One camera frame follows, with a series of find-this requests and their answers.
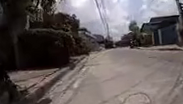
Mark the dark green hedge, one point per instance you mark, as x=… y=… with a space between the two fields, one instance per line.
x=45 y=47

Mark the blue building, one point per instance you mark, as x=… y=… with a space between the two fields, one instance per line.
x=164 y=29

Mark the grey concrete road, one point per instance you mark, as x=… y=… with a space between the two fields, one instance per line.
x=125 y=74

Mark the raised concrete kerb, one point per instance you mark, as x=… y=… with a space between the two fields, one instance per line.
x=166 y=48

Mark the grey concrete sidewalk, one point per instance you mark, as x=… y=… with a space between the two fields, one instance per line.
x=28 y=77

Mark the green tree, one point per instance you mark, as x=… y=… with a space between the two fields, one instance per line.
x=134 y=29

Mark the motorcycle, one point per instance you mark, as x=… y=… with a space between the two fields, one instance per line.
x=132 y=43

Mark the row of distant buildings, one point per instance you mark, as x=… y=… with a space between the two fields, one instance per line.
x=93 y=39

